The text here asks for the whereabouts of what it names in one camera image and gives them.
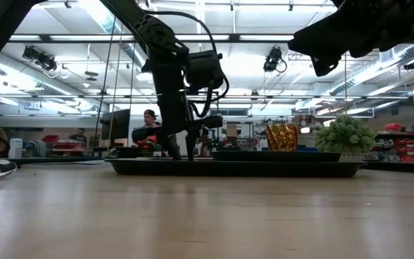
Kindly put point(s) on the person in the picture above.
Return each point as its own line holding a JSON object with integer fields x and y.
{"x": 79, "y": 136}
{"x": 150, "y": 120}

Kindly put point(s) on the black computer monitor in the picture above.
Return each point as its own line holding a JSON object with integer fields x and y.
{"x": 115, "y": 124}

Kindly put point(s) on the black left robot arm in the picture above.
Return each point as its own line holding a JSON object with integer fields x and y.
{"x": 149, "y": 28}

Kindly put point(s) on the black serving tray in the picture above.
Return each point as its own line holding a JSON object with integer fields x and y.
{"x": 235, "y": 168}

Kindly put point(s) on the green plant in glass pot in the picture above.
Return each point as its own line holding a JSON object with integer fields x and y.
{"x": 344, "y": 136}

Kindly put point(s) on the amber faceted plastic cup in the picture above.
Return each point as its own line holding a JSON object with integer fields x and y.
{"x": 281, "y": 137}

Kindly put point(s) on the white plastic container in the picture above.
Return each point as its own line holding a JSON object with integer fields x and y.
{"x": 15, "y": 148}

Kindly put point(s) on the brown cardboard box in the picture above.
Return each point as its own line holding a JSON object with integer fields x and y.
{"x": 231, "y": 131}

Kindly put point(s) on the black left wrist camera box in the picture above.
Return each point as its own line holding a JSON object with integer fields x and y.
{"x": 204, "y": 70}

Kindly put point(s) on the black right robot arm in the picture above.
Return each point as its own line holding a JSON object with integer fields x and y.
{"x": 401, "y": 21}

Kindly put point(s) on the black ceiling camera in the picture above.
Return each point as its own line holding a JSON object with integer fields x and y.
{"x": 40, "y": 57}
{"x": 273, "y": 59}

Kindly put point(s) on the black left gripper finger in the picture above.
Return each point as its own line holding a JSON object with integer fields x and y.
{"x": 191, "y": 145}
{"x": 174, "y": 147}

